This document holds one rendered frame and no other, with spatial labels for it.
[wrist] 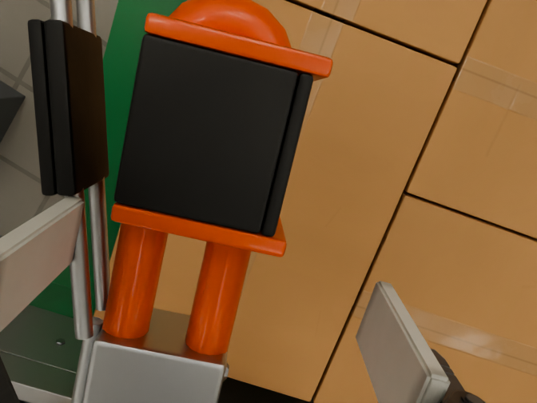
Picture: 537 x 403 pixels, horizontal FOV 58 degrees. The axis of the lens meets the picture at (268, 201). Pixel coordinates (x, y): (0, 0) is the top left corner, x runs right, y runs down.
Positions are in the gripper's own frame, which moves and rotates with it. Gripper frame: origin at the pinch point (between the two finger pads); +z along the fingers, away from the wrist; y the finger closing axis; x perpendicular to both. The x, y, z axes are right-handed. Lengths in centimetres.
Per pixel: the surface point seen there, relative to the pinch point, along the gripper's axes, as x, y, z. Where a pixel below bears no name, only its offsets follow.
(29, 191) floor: -39, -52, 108
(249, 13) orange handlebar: 10.5, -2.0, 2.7
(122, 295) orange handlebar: -2.8, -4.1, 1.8
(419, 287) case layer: -17, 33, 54
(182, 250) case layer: -21, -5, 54
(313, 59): 9.5, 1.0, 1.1
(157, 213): 1.8, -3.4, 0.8
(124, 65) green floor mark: 0, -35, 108
